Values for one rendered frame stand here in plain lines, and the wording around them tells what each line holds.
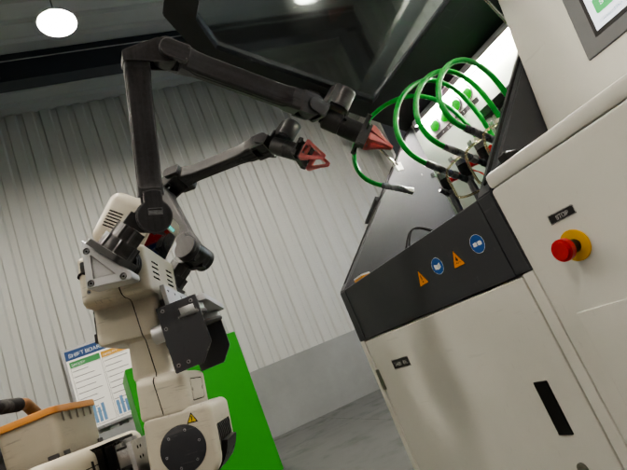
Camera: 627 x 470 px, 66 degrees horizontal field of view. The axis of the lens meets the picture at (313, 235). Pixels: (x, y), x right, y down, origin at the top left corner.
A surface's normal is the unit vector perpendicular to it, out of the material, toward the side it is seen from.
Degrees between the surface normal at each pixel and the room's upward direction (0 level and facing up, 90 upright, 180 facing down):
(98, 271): 90
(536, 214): 90
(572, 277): 90
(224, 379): 90
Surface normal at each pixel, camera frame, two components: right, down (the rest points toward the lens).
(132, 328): 0.00, -0.25
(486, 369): -0.86, 0.24
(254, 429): 0.36, -0.38
